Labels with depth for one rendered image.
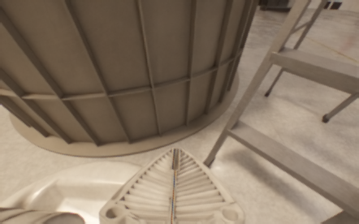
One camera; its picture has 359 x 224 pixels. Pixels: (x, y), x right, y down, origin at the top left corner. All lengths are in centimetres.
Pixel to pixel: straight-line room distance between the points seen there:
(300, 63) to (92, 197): 69
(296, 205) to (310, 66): 68
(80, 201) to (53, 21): 54
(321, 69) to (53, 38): 77
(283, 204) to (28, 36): 122
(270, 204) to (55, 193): 86
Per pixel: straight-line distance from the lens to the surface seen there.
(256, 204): 85
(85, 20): 56
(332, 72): 49
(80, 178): 50
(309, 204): 100
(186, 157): 16
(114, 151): 91
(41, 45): 65
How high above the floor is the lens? 76
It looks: 45 degrees down
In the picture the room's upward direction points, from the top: 1 degrees clockwise
